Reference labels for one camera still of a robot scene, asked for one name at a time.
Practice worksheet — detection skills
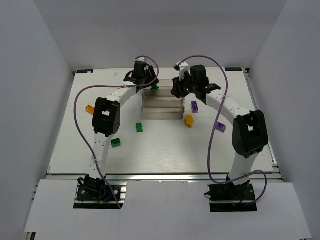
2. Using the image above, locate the green small lego brick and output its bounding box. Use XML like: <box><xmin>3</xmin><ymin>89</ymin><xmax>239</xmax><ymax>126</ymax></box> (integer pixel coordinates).
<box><xmin>151</xmin><ymin>84</ymin><xmax>159</xmax><ymax>90</ymax></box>

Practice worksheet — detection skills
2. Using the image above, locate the yellow rounded lego brick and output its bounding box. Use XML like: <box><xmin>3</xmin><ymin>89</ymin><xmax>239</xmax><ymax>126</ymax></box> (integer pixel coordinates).
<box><xmin>184</xmin><ymin>114</ymin><xmax>195</xmax><ymax>128</ymax></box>

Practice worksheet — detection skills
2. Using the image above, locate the green rectangular lego brick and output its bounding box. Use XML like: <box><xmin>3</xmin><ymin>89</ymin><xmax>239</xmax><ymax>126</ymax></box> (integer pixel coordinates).
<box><xmin>136</xmin><ymin>122</ymin><xmax>143</xmax><ymax>133</ymax></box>

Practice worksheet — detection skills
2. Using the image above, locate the purple curved lego brick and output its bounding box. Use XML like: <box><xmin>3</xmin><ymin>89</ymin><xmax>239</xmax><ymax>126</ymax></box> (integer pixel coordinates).
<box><xmin>215</xmin><ymin>122</ymin><xmax>227</xmax><ymax>133</ymax></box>

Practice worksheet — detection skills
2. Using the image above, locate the orange rectangular lego brick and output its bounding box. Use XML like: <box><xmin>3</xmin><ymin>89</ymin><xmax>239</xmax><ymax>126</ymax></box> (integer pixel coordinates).
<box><xmin>85</xmin><ymin>105</ymin><xmax>95</xmax><ymax>115</ymax></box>

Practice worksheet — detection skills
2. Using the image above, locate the green curved lego brick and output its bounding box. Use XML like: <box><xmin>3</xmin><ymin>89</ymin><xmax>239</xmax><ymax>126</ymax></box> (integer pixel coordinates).
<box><xmin>111</xmin><ymin>138</ymin><xmax>122</xmax><ymax>148</ymax></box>

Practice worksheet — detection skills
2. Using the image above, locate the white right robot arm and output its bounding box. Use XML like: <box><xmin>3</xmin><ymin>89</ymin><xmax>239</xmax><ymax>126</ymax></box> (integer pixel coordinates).
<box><xmin>171</xmin><ymin>62</ymin><xmax>269</xmax><ymax>186</ymax></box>

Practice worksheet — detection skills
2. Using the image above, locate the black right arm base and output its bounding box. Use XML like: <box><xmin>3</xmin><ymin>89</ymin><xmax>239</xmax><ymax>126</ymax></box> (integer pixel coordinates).
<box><xmin>204</xmin><ymin>181</ymin><xmax>258</xmax><ymax>213</ymax></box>

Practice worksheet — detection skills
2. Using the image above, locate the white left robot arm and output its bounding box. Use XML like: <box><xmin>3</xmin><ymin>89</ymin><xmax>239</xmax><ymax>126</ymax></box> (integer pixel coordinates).
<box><xmin>92</xmin><ymin>57</ymin><xmax>159</xmax><ymax>175</ymax></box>

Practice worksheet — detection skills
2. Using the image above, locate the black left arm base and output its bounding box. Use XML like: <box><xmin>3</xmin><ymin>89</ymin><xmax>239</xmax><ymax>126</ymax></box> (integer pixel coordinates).
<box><xmin>73</xmin><ymin>174</ymin><xmax>124</xmax><ymax>210</ymax></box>

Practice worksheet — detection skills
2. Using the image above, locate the clear back container bin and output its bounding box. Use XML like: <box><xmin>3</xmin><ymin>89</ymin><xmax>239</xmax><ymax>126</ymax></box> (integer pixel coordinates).
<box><xmin>157</xmin><ymin>79</ymin><xmax>173</xmax><ymax>91</ymax></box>

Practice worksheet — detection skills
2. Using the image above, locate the clear container bin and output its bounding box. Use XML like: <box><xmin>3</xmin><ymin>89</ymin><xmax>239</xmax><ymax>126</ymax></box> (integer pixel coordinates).
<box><xmin>142</xmin><ymin>89</ymin><xmax>183</xmax><ymax>101</ymax></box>
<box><xmin>157</xmin><ymin>79</ymin><xmax>173</xmax><ymax>91</ymax></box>
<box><xmin>141</xmin><ymin>100</ymin><xmax>185</xmax><ymax>119</ymax></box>

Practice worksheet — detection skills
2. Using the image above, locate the purple rectangular lego brick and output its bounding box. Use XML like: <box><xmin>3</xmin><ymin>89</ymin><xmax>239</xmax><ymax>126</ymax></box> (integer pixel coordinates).
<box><xmin>190</xmin><ymin>101</ymin><xmax>199</xmax><ymax>114</ymax></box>

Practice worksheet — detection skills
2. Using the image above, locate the clear middle container bin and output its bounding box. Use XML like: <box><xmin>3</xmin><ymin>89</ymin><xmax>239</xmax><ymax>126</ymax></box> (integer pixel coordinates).
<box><xmin>142</xmin><ymin>89</ymin><xmax>183</xmax><ymax>101</ymax></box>

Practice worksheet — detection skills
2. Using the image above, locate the blue right corner label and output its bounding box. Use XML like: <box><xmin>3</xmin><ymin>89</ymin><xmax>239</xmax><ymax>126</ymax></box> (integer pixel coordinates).
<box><xmin>224</xmin><ymin>67</ymin><xmax>243</xmax><ymax>72</ymax></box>

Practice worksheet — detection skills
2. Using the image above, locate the blue corner label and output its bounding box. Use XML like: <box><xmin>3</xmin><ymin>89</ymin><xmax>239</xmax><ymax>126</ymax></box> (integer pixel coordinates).
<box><xmin>224</xmin><ymin>67</ymin><xmax>243</xmax><ymax>72</ymax></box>
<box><xmin>76</xmin><ymin>69</ymin><xmax>94</xmax><ymax>74</ymax></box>

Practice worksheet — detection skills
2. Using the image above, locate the clear front container bin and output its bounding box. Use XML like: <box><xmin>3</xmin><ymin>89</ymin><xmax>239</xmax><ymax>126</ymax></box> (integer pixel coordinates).
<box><xmin>141</xmin><ymin>100</ymin><xmax>185</xmax><ymax>119</ymax></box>

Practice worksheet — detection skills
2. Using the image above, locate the blue left corner label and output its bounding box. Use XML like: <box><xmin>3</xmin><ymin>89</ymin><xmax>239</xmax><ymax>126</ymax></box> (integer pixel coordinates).
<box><xmin>76</xmin><ymin>69</ymin><xmax>94</xmax><ymax>74</ymax></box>

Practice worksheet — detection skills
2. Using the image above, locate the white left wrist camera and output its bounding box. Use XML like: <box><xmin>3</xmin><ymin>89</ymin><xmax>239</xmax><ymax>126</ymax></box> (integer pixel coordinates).
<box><xmin>134</xmin><ymin>56</ymin><xmax>147</xmax><ymax>63</ymax></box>

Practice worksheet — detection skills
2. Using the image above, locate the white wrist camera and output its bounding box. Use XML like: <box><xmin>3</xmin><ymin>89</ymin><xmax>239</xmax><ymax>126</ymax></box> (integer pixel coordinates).
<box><xmin>174</xmin><ymin>61</ymin><xmax>190</xmax><ymax>81</ymax></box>
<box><xmin>134</xmin><ymin>56</ymin><xmax>147</xmax><ymax>63</ymax></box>

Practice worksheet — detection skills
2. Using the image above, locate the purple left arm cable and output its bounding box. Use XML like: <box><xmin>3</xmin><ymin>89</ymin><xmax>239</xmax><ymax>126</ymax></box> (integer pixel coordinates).
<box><xmin>74</xmin><ymin>55</ymin><xmax>160</xmax><ymax>210</ymax></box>

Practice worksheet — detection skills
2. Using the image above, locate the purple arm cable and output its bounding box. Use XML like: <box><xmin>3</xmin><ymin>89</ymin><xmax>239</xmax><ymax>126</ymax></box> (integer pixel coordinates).
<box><xmin>176</xmin><ymin>55</ymin><xmax>268</xmax><ymax>204</ymax></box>
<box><xmin>74</xmin><ymin>55</ymin><xmax>160</xmax><ymax>210</ymax></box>

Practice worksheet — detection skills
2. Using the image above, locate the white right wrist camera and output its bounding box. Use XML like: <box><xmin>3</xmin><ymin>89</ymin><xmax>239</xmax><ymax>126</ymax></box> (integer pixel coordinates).
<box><xmin>174</xmin><ymin>61</ymin><xmax>190</xmax><ymax>81</ymax></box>

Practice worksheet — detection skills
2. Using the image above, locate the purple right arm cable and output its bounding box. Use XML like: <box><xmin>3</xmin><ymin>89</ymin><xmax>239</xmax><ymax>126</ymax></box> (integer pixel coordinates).
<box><xmin>176</xmin><ymin>55</ymin><xmax>268</xmax><ymax>204</ymax></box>

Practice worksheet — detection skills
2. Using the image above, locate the aluminium table edge rail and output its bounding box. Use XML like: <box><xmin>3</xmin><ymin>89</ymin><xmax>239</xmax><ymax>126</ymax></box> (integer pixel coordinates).
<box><xmin>45</xmin><ymin>172</ymin><xmax>283</xmax><ymax>182</ymax></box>

